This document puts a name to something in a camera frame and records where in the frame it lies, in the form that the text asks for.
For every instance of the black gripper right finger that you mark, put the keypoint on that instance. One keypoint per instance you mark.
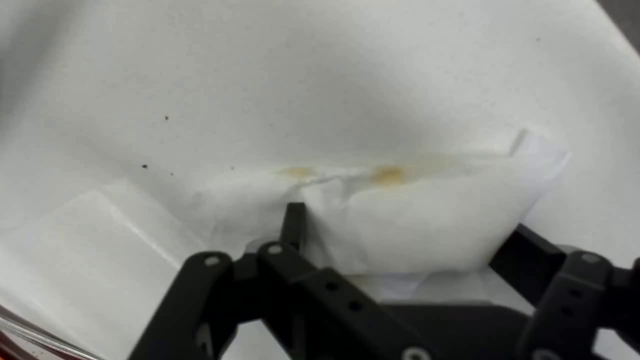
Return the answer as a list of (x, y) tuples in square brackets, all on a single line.
[(572, 293)]

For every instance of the white paper sheet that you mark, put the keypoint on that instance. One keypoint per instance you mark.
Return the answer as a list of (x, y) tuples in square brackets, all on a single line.
[(93, 266)]

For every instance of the white paper napkin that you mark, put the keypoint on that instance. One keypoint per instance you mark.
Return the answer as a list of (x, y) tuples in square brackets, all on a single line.
[(426, 226)]

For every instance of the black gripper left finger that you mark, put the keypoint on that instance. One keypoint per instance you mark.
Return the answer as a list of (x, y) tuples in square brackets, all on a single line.
[(313, 293)]

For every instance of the red and white paper stack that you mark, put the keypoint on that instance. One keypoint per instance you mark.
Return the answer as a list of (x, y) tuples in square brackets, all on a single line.
[(17, 341)]

